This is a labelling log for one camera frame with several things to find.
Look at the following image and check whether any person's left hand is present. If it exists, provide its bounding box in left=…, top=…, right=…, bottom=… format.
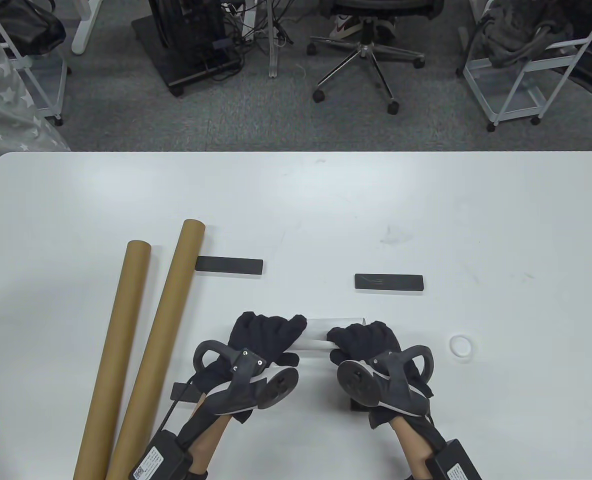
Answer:
left=191, top=311, right=309, bottom=426

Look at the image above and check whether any person's right hand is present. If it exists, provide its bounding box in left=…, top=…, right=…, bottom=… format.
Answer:
left=326, top=321, right=434, bottom=431

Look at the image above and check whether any grey hand controller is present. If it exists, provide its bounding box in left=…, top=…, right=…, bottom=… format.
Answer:
left=337, top=345, right=434, bottom=416
left=192, top=340, right=300, bottom=417

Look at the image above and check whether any white cartoon figures poster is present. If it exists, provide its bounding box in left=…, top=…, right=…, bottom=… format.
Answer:
left=296, top=316, right=366, bottom=357

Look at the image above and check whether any brown cardboard mailing tube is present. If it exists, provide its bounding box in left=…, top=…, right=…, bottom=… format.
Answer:
left=106, top=219, right=206, bottom=480
left=73, top=240, right=153, bottom=480

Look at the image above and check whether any person's right forearm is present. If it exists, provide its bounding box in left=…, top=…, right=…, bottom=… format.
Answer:
left=391, top=417, right=434, bottom=476

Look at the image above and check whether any white desk leg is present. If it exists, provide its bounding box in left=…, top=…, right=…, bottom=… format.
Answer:
left=71, top=0, right=104, bottom=55
left=267, top=0, right=283, bottom=79

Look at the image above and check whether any white wheeled cart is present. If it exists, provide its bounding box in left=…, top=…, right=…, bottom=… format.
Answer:
left=458, top=0, right=592, bottom=132
left=0, top=0, right=72, bottom=127

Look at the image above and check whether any black office chair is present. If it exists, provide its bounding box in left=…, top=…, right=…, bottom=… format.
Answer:
left=306, top=0, right=446, bottom=116

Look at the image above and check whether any black wheeled equipment stand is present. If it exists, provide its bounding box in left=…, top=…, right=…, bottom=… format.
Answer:
left=131, top=0, right=244, bottom=97

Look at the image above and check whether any grey backpack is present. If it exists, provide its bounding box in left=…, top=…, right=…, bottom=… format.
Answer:
left=478, top=0, right=577, bottom=68

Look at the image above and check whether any black bag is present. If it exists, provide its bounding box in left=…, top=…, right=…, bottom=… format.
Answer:
left=0, top=0, right=67, bottom=57

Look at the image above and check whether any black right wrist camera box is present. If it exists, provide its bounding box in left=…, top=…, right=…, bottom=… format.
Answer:
left=426, top=439, right=482, bottom=480

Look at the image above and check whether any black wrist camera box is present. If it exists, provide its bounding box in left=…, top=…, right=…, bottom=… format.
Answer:
left=426, top=439, right=482, bottom=480
left=129, top=430, right=194, bottom=480

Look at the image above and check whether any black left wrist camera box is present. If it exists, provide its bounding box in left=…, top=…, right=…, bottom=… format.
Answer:
left=129, top=430, right=194, bottom=480

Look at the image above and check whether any black cable bundle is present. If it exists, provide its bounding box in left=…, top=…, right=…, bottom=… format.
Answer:
left=221, top=0, right=297, bottom=51

